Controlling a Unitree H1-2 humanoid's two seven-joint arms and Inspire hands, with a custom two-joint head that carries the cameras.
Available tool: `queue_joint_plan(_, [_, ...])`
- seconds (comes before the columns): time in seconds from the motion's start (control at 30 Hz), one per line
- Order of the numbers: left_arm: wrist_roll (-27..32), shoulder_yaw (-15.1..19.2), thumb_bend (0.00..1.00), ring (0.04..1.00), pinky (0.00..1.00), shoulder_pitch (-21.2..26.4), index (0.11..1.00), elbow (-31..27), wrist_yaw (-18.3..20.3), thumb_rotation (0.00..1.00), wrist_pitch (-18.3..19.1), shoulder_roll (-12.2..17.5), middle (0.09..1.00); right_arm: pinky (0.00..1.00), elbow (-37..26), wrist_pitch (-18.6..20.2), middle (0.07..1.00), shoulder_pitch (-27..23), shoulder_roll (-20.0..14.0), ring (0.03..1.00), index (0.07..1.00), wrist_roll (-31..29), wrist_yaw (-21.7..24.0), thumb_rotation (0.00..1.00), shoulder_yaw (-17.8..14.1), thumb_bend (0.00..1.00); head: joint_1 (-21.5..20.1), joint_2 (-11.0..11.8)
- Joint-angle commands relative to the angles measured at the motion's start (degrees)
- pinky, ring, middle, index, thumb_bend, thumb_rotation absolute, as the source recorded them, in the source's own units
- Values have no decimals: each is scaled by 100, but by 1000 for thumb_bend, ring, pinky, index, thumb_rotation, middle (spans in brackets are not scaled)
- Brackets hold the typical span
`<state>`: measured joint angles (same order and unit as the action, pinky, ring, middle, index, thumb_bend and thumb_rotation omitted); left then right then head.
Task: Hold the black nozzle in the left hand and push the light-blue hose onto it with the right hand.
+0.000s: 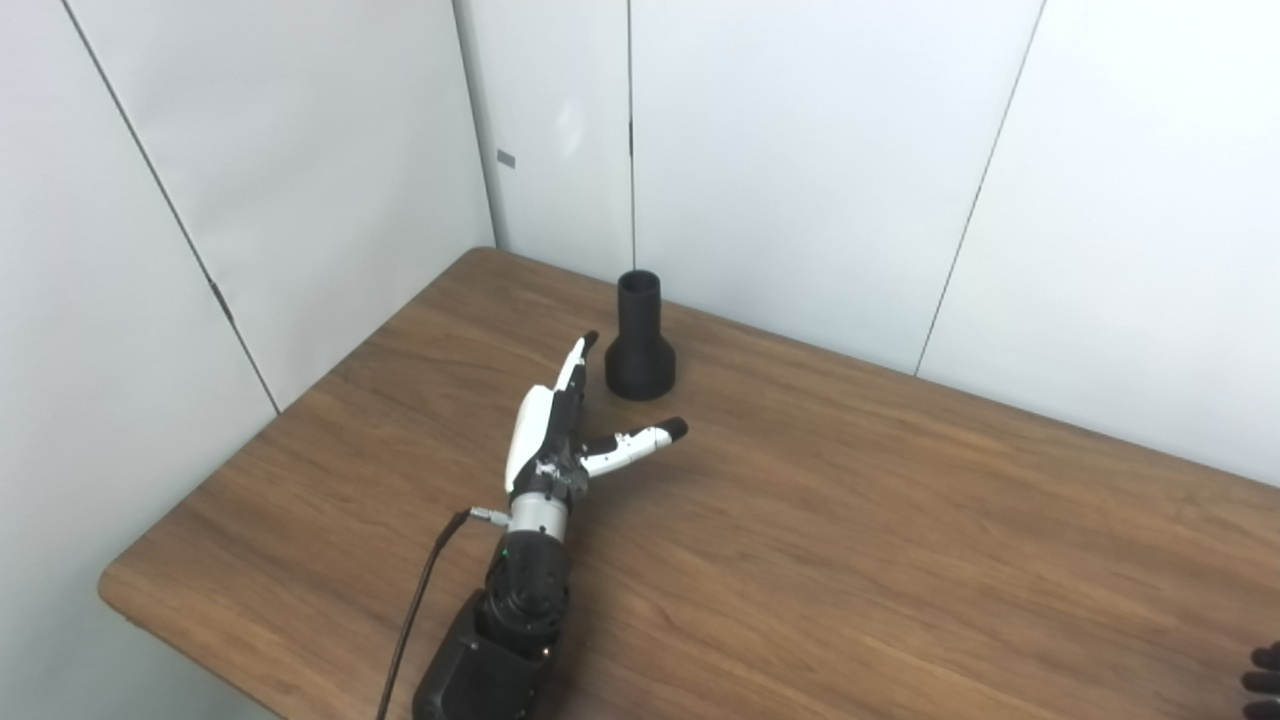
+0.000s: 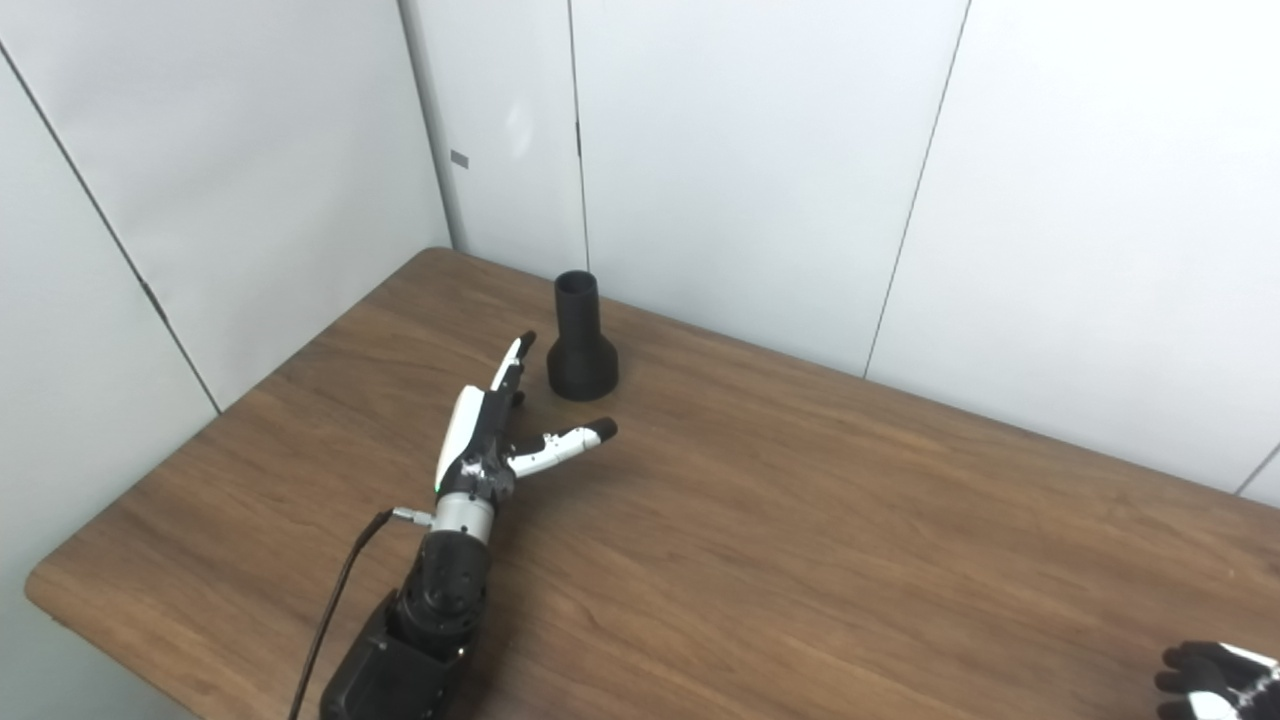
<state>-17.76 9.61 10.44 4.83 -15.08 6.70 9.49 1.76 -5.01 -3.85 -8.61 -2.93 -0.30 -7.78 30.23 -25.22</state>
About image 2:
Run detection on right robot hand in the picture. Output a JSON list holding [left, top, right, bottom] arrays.
[[1155, 641, 1280, 720]]

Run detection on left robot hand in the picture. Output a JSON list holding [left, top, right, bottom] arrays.
[[435, 331, 618, 507]]

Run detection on black nozzle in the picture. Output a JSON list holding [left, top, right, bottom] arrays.
[[546, 271, 620, 403]]

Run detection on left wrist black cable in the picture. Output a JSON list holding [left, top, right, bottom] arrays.
[[288, 507, 437, 720]]

